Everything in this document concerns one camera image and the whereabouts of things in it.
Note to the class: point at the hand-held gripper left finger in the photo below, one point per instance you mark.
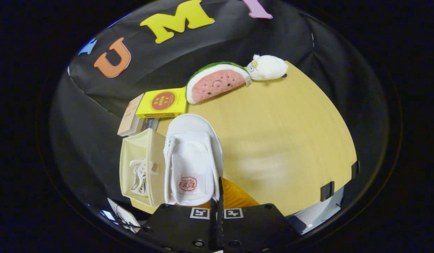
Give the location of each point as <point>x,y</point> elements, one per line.
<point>178,230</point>

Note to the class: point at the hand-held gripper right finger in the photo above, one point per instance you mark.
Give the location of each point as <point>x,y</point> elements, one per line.
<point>259,230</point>

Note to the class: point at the white shoe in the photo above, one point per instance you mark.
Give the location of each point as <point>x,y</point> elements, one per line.
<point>141,179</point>
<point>192,158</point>

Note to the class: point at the cream storage box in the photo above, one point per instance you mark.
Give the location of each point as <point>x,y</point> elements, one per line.
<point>155,154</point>

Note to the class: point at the black table edge clamp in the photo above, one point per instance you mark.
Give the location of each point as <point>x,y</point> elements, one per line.
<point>355,169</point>
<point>327,191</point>

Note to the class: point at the blue book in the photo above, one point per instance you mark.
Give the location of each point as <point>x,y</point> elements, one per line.
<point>150,123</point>

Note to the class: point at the beige book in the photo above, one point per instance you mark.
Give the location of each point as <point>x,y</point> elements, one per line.
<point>129,117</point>

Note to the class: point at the yellow book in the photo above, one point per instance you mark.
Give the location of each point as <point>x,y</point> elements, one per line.
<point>162,102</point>

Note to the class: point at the black backdrop cloth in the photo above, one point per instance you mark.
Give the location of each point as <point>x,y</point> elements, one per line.
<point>83,133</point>

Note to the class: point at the watermelon plush toy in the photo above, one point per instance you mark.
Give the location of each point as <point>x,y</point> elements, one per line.
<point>217,82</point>

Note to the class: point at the white plush toy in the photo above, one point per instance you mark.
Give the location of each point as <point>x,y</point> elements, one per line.
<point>269,67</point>

